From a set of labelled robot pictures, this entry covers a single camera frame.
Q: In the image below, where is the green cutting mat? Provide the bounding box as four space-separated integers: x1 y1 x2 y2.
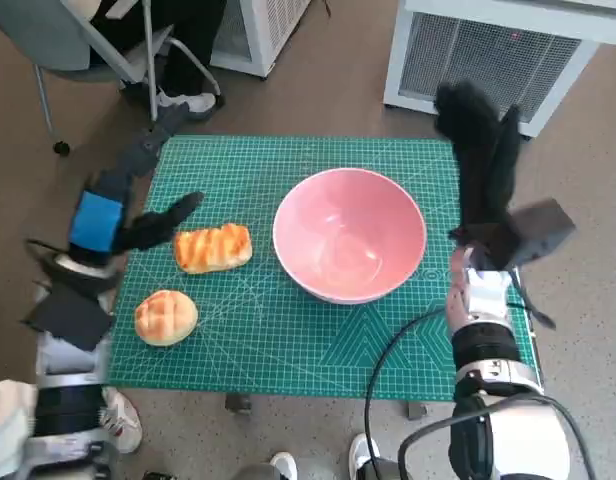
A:
107 135 535 404

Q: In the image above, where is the long striped toy bread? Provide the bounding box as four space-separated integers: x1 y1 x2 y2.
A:
173 223 253 275

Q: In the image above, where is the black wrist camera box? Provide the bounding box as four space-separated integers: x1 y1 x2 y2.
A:
505 198 578 266
20 279 114 352

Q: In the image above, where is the seated person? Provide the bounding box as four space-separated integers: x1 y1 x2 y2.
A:
67 0 229 121

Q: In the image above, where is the looped black right arm cable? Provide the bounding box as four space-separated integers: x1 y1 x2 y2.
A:
396 393 598 480

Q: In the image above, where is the small white grilled cabinet unit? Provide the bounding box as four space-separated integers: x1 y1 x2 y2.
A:
210 0 314 79

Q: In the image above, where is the round scored toy bread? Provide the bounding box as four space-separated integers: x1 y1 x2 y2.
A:
133 288 199 347

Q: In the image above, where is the bare black left hand blue tape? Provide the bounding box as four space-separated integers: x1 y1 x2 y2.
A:
67 102 207 261

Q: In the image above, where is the person in light cloth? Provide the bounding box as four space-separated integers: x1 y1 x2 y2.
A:
0 378 143 480

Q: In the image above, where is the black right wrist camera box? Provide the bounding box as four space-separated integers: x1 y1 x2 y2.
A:
505 198 578 266

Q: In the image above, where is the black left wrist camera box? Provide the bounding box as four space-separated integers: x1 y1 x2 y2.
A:
20 279 114 352

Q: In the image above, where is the pink bowl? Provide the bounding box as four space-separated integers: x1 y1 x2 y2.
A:
271 167 428 306

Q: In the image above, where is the person in grey trousers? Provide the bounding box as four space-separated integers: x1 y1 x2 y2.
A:
232 432 404 480

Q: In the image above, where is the large white grilled cabinet unit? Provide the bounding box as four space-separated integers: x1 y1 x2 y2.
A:
382 0 616 139

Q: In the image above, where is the grey office chair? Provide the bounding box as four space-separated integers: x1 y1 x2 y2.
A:
0 0 224 157

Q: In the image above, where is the long black right arm cable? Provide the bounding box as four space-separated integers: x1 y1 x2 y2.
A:
363 305 452 480

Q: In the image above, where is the black knitted gloved right hand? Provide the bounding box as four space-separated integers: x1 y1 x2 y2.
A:
433 81 524 272

